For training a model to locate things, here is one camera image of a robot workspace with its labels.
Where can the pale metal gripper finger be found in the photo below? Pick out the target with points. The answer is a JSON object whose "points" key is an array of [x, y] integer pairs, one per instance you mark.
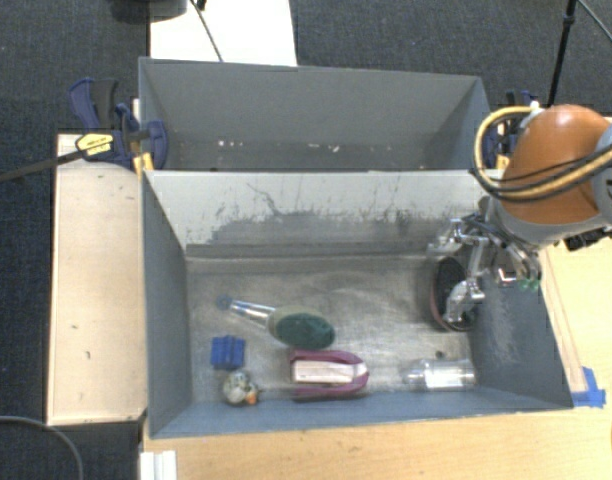
{"points": [[468, 290], [458, 314]]}

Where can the black disc with red rim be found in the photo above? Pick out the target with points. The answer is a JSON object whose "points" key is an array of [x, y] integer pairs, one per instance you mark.
{"points": [[442, 283]]}

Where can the clear plastic bottle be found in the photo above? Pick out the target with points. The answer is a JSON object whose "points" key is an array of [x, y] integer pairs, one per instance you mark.
{"points": [[438, 374]]}

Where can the maroon stapler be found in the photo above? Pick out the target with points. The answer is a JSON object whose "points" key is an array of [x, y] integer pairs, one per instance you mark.
{"points": [[331, 373]]}

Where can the grey metal bin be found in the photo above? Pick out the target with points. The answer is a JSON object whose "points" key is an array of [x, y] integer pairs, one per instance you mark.
{"points": [[311, 113]]}

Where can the grey and orange toy animal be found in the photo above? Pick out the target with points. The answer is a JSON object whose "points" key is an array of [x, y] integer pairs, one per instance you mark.
{"points": [[240, 388]]}

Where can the blue ribbed block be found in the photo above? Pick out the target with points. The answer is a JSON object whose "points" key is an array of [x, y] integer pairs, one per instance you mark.
{"points": [[227, 352]]}

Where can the pale wood board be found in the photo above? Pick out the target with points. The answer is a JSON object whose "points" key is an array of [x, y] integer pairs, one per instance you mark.
{"points": [[96, 288]]}

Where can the black cylinder on white bracket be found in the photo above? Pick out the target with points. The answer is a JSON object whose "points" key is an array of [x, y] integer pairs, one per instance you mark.
{"points": [[588, 240]]}

